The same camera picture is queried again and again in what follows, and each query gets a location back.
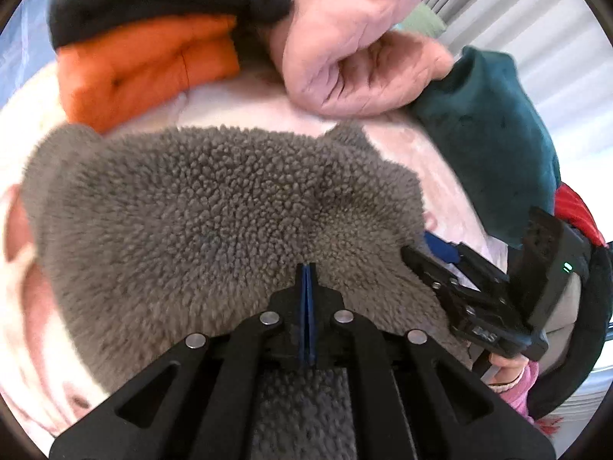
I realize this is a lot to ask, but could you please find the white pleated curtain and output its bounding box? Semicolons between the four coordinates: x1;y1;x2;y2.
388;0;611;250

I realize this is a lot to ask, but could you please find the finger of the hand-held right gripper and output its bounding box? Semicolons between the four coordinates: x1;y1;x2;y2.
401;246;480;327
424;231;511;291

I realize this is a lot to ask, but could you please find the pale green cloth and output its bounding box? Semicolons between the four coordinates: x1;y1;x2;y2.
397;4;447;39

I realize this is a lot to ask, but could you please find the red cloth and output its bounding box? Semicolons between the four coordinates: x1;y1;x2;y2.
553;183;609;247

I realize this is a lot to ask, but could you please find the person's right hand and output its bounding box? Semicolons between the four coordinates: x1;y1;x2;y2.
486;352;528;389

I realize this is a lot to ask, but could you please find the pink padded jacket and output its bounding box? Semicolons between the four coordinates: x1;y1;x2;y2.
268;0;455;117

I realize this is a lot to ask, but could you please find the grey fleece jacket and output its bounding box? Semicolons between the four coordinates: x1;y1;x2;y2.
21;122;475;460

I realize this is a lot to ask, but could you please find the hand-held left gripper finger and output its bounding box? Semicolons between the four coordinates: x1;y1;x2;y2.
49;263;310;460
309;263;556;460

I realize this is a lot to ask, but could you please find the cream plush blanket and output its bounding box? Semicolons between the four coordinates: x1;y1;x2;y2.
0;64;508;442

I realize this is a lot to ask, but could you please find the person's right forearm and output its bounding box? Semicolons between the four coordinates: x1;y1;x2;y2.
498;360;541;425

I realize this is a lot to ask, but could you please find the black jacket with orange lining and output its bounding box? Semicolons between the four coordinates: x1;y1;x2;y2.
49;0;294;135

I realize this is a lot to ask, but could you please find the teal fleece garment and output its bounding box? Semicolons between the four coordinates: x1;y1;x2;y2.
407;46;562;250

